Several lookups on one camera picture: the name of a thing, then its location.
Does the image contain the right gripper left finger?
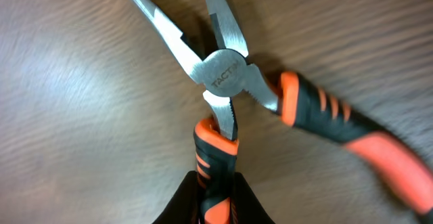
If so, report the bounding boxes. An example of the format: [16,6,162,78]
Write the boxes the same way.
[152,171,199,224]

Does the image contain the orange black needle-nose pliers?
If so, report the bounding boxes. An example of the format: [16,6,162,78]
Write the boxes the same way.
[132,0,432,223]

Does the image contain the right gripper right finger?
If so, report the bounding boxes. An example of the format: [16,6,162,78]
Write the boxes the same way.
[232,172,275,224]

